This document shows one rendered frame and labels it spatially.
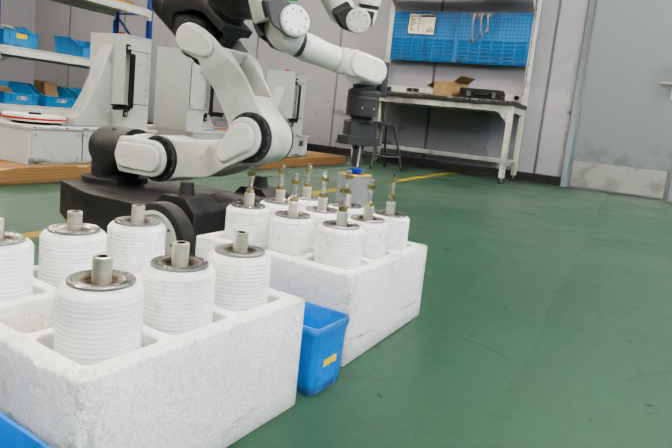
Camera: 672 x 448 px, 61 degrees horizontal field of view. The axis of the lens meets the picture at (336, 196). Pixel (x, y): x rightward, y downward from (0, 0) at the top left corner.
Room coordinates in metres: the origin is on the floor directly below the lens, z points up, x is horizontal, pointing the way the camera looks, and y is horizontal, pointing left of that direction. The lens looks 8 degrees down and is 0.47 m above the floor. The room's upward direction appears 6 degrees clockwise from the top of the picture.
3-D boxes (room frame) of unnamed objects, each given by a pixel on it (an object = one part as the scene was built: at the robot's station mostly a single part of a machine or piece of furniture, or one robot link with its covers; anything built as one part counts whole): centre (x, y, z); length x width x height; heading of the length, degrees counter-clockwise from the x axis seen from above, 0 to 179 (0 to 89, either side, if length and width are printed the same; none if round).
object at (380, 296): (1.28, 0.03, 0.09); 0.39 x 0.39 x 0.18; 61
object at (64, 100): (5.91, 3.10, 0.36); 0.50 x 0.38 x 0.21; 64
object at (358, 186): (1.57, -0.05, 0.16); 0.07 x 0.07 x 0.31; 61
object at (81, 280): (0.63, 0.26, 0.25); 0.08 x 0.08 x 0.01
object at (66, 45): (6.31, 2.92, 0.90); 0.50 x 0.38 x 0.21; 62
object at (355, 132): (1.57, -0.05, 0.45); 0.13 x 0.10 x 0.12; 113
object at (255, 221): (1.23, 0.19, 0.16); 0.10 x 0.10 x 0.18
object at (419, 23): (6.34, -0.73, 1.54); 0.32 x 0.02 x 0.25; 63
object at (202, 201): (1.79, 0.54, 0.19); 0.64 x 0.52 x 0.33; 63
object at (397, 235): (1.32, -0.13, 0.16); 0.10 x 0.10 x 0.18
